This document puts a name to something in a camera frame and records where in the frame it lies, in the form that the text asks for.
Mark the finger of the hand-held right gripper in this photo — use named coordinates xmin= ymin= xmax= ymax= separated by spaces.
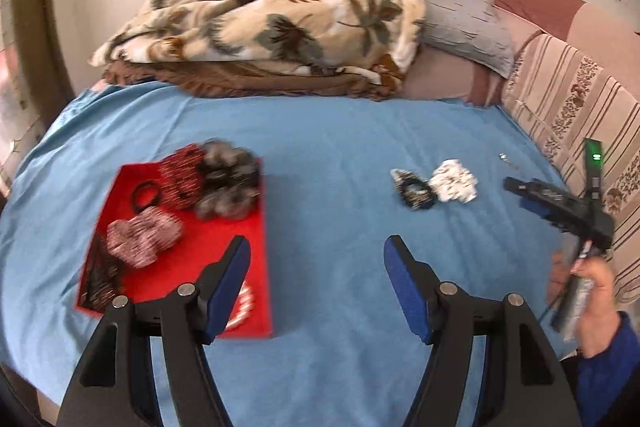
xmin=519 ymin=196 xmax=556 ymax=224
xmin=502 ymin=176 xmax=553 ymax=200

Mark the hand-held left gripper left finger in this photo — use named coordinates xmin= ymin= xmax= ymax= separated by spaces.
xmin=56 ymin=234 xmax=252 ymax=427

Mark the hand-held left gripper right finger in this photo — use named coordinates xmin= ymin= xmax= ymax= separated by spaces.
xmin=383 ymin=234 xmax=584 ymax=427

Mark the red tray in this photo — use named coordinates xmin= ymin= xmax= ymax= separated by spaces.
xmin=75 ymin=157 xmax=275 ymax=340

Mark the black sheer rhinestone scrunchie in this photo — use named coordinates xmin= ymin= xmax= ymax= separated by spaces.
xmin=197 ymin=164 xmax=261 ymax=200

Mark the red polka dot scrunchie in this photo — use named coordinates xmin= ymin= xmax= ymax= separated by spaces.
xmin=159 ymin=144 xmax=208 ymax=210

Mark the black hair tie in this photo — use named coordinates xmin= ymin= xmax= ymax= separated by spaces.
xmin=131 ymin=179 xmax=165 ymax=214

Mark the person's right forearm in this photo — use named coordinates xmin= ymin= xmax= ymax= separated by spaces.
xmin=570 ymin=311 xmax=640 ymax=427

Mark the person's right hand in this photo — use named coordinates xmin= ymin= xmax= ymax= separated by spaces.
xmin=546 ymin=249 xmax=622 ymax=359

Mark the striped floral cushion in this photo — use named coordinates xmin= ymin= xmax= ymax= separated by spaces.
xmin=500 ymin=32 xmax=640 ymax=308

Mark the black white patterned scrunchie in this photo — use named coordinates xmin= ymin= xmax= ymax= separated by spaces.
xmin=390 ymin=167 xmax=438 ymax=210

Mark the blue blanket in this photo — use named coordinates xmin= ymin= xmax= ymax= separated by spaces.
xmin=0 ymin=79 xmax=621 ymax=427

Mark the grey pillow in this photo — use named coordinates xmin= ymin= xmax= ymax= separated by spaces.
xmin=416 ymin=0 xmax=517 ymax=78

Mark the pink brown sofa cover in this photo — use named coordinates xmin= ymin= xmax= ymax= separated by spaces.
xmin=400 ymin=0 xmax=640 ymax=108

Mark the floral leaf blanket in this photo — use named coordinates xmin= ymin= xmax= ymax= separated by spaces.
xmin=90 ymin=0 xmax=427 ymax=102

